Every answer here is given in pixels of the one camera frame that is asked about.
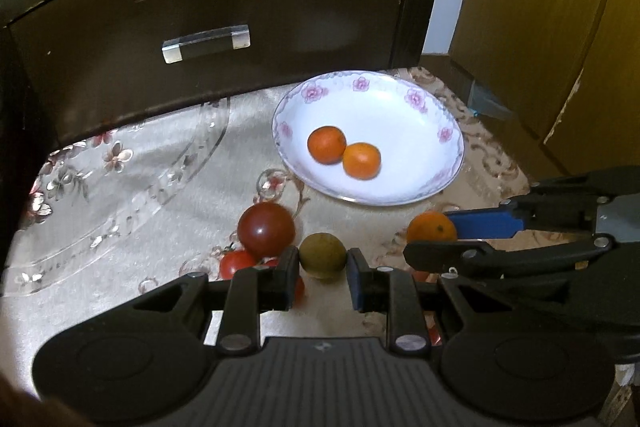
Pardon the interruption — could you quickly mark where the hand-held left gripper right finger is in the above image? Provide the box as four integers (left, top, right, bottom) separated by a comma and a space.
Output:
346, 248, 506, 354

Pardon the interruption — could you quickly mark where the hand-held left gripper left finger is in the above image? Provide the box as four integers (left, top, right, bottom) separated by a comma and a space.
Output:
131, 247, 302, 354

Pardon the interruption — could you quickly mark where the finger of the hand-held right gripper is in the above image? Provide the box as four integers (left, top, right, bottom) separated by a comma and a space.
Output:
442, 168, 618, 240
402, 234, 617, 282

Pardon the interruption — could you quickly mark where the orange mandarin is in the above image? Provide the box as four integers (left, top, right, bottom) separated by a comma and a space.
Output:
342, 142, 382, 180
307, 126, 347, 166
406, 211, 458, 245

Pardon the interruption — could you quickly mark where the green brown round fruit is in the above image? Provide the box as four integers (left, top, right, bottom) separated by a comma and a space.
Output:
298, 232, 348, 281

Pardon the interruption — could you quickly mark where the white floral plate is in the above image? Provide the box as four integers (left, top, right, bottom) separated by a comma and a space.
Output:
271, 71, 466, 208

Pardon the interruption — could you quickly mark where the small red cherry tomato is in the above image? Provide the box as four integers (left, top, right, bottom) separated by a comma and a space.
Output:
219, 250, 259, 281
260, 257, 306, 303

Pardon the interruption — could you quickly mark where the large dark red tomato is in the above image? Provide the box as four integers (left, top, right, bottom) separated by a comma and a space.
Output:
237, 202, 296, 259

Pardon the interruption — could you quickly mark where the grey blue plastic piece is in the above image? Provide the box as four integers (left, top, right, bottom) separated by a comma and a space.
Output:
466, 79, 517, 121

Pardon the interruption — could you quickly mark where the beige floral tablecloth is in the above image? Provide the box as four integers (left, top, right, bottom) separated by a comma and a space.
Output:
0, 66, 532, 360

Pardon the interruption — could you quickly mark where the yellow wooden cabinet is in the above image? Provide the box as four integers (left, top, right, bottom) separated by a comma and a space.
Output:
446, 0, 640, 182

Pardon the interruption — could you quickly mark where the clear drawer handle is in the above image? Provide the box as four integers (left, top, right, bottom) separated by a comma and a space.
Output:
161, 24, 251, 65

